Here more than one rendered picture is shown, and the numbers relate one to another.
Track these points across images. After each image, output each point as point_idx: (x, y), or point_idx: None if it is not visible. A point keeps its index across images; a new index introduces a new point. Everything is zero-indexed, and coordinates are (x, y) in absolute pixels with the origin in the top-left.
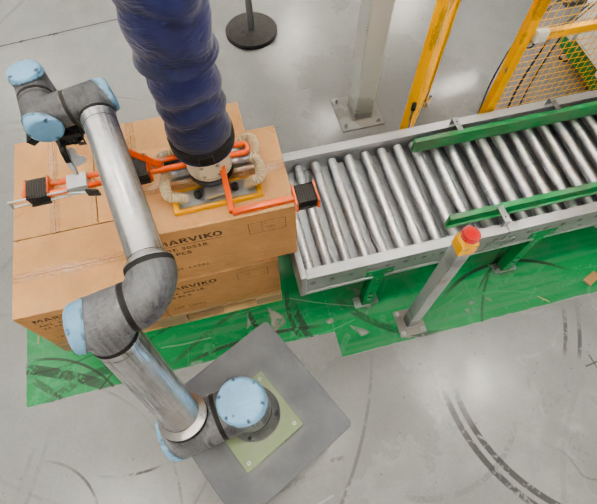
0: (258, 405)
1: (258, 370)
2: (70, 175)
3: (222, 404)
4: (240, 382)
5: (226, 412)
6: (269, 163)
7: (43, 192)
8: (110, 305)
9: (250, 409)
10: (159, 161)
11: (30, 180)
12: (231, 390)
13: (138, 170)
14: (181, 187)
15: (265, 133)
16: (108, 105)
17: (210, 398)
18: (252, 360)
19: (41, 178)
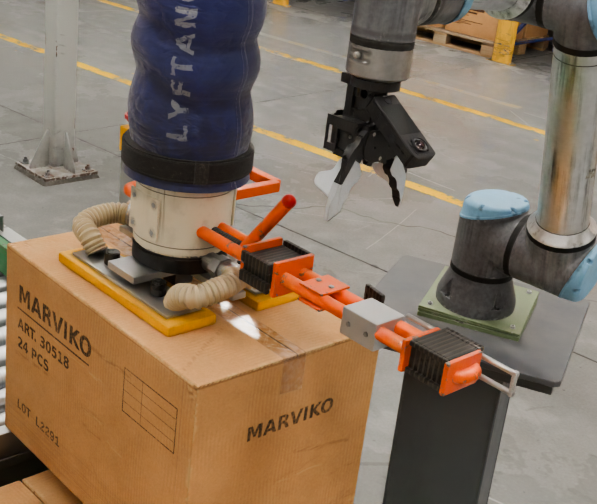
0: (487, 189)
1: (417, 317)
2: (371, 319)
3: (516, 204)
4: (479, 201)
5: (520, 201)
6: (108, 237)
7: (444, 331)
8: None
9: (498, 192)
10: (243, 240)
11: (439, 354)
12: (495, 203)
13: (284, 253)
14: (231, 305)
15: (34, 247)
16: None
17: (517, 229)
18: (409, 323)
19: (419, 343)
